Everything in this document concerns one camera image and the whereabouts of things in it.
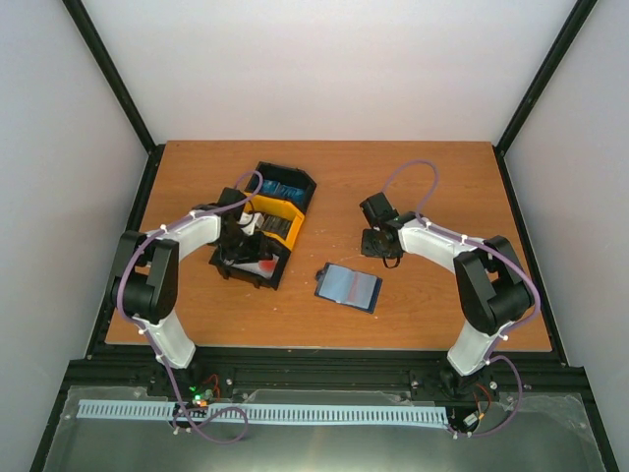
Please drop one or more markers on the blue leather card holder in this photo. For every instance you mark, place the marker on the blue leather card holder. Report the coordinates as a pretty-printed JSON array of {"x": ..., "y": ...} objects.
[{"x": 333, "y": 283}]

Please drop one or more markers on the white red credit card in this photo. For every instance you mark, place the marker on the white red credit card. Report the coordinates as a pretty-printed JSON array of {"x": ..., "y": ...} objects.
[{"x": 361, "y": 291}]

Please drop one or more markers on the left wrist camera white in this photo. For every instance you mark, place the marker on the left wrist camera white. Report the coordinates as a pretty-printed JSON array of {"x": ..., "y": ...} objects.
[{"x": 250, "y": 222}]

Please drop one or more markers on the yellow bin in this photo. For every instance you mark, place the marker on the yellow bin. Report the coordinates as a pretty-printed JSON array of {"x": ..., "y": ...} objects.
[{"x": 283, "y": 208}]

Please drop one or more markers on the dark cards stack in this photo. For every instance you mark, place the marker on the dark cards stack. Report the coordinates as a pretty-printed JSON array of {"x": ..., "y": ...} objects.
[{"x": 276, "y": 225}]

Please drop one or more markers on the blue cards stack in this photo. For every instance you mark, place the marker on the blue cards stack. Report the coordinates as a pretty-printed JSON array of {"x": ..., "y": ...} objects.
[{"x": 282, "y": 191}]

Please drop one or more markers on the black frame post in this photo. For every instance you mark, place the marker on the black frame post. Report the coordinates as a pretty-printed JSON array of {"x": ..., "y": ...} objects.
[
  {"x": 568, "y": 32},
  {"x": 99, "y": 52}
]

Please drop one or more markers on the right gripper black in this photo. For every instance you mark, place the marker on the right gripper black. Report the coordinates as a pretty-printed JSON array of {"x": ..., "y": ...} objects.
[{"x": 368, "y": 250}]

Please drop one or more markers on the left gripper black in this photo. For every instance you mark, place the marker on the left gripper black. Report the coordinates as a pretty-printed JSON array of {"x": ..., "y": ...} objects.
[{"x": 257, "y": 253}]

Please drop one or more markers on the light blue cable duct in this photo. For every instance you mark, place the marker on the light blue cable duct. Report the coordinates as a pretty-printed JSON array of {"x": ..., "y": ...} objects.
[{"x": 275, "y": 414}]

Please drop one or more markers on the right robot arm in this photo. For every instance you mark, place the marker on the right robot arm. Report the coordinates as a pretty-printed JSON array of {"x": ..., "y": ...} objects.
[{"x": 494, "y": 291}]

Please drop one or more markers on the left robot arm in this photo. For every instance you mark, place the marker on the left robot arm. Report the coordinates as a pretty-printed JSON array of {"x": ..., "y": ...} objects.
[{"x": 144, "y": 279}]

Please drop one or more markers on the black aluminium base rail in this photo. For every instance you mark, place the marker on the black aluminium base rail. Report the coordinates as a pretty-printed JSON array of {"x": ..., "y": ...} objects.
[{"x": 415, "y": 375}]

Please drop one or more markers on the black frame post right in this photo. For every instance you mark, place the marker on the black frame post right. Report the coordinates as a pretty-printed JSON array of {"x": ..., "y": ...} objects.
[{"x": 568, "y": 32}]

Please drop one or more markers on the white red cards stack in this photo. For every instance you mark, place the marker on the white red cards stack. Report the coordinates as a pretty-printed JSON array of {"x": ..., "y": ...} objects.
[{"x": 265, "y": 265}]

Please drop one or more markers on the black frame post left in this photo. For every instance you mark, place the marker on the black frame post left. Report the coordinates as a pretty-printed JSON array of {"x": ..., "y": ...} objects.
[{"x": 99, "y": 52}]

